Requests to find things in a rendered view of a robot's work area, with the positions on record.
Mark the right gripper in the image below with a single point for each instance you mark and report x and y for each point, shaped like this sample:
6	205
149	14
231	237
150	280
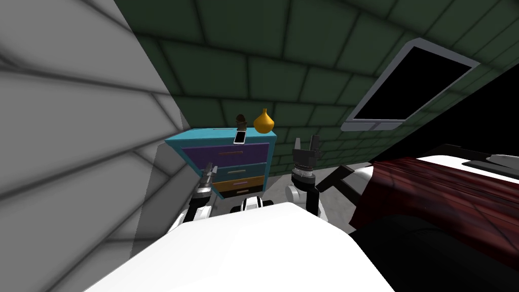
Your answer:
305	157

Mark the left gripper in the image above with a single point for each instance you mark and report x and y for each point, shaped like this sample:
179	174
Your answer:
208	179

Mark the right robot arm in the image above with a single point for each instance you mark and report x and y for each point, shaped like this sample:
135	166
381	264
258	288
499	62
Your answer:
303	190

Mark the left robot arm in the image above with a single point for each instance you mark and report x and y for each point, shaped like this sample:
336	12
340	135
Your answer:
197	200

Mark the purple drawer front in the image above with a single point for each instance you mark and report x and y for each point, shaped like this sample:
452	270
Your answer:
227	155

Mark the orange drawer front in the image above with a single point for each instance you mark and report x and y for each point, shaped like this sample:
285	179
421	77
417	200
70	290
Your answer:
239	184

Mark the teal drawer front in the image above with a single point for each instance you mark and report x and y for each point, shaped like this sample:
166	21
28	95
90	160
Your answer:
243	172

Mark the teal dresser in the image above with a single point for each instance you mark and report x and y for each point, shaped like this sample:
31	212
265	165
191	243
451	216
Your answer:
194	138

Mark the black drawer front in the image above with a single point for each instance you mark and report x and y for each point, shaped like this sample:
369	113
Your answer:
243	191

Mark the white phone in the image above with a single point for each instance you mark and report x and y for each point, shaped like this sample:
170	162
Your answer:
240	137

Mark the yellow vase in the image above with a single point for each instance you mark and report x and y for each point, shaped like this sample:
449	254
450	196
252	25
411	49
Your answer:
263	122

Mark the brown figurine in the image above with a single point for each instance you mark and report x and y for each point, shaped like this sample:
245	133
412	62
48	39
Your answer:
241	121

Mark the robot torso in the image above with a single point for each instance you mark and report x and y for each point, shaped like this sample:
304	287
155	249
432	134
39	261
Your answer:
243	251

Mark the grey framed black window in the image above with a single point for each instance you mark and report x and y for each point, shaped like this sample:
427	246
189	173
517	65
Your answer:
409	85

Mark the bed with dark red blanket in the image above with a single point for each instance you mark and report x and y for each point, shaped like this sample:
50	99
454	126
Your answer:
429	198

